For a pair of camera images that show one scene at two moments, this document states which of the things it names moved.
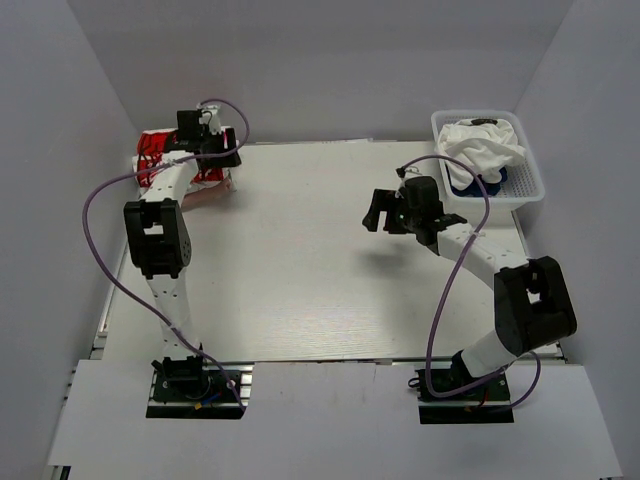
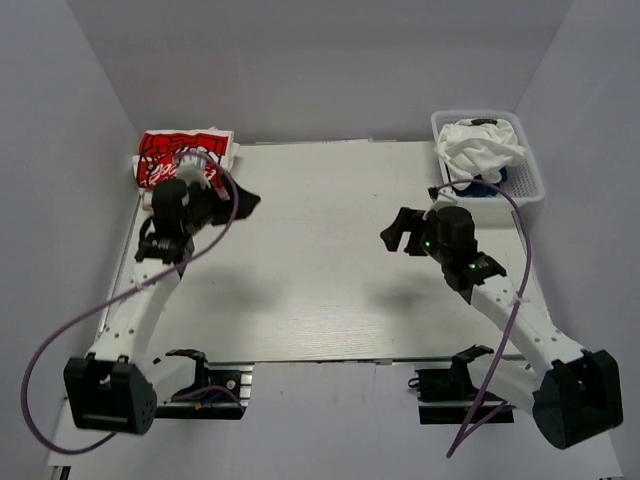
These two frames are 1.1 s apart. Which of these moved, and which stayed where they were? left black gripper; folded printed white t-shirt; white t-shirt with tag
Moved: left black gripper
Stayed: folded printed white t-shirt; white t-shirt with tag
